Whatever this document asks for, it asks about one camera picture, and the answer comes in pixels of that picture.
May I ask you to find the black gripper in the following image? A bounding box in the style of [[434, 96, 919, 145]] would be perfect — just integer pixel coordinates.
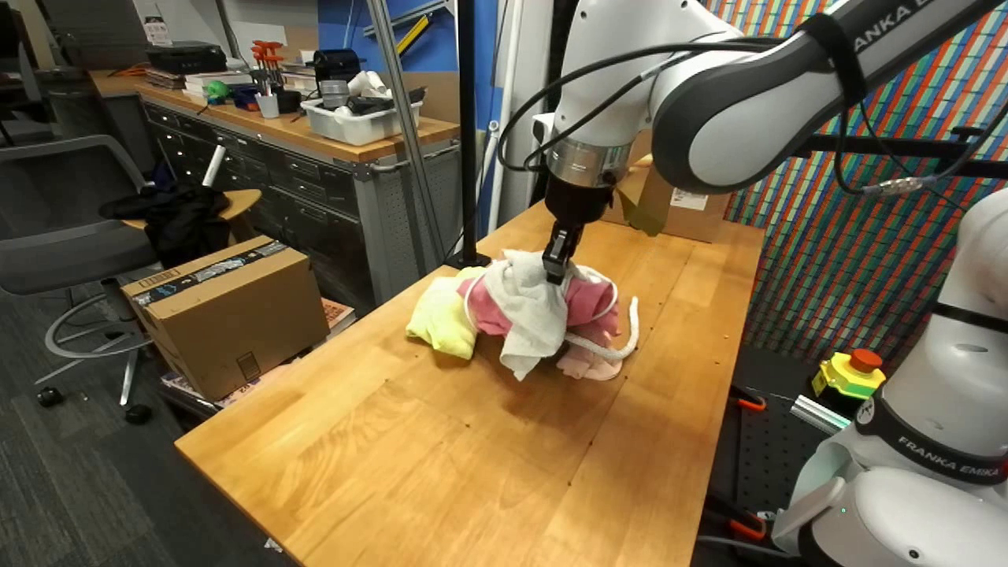
[[539, 177, 618, 287]]

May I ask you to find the hot pink cloth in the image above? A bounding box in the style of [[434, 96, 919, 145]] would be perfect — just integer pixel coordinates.
[[458, 265, 625, 349]]

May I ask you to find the white towel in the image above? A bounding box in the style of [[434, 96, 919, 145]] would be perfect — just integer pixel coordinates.
[[476, 249, 576, 385]]

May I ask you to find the yellow cloth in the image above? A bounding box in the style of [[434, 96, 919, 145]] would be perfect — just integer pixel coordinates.
[[405, 269, 485, 366]]

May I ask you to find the cardboard box with white label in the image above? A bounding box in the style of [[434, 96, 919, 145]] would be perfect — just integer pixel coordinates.
[[615, 155, 742, 247]]

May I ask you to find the black pole stand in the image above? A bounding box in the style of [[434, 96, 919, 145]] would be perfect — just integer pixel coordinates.
[[450, 0, 491, 269]]

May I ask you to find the silver tripod pole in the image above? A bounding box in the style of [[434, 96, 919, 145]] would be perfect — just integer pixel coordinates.
[[359, 0, 453, 279]]

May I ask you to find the reddish flat board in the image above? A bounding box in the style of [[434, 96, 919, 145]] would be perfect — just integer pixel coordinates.
[[320, 298, 359, 333]]

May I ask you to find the orange clamp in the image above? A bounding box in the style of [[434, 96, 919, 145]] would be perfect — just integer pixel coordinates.
[[731, 388, 771, 415], [721, 506, 779, 544]]

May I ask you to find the white plastic bin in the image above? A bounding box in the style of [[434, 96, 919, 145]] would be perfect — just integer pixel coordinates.
[[301, 88, 429, 147]]

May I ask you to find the grey workbench with wooden top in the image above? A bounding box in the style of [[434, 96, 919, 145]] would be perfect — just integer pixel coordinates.
[[90, 67, 465, 309]]

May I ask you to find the yellow red emergency stop button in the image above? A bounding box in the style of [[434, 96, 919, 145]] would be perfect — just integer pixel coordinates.
[[809, 345, 893, 408]]

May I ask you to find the round wooden stool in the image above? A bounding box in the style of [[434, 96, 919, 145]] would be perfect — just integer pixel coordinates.
[[119, 185, 265, 247]]

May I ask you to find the cardboard box with black tape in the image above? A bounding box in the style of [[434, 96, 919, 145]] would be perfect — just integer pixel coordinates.
[[119, 234, 332, 404]]

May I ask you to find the grey office chair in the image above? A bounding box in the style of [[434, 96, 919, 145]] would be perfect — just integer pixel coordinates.
[[0, 133, 162, 428]]

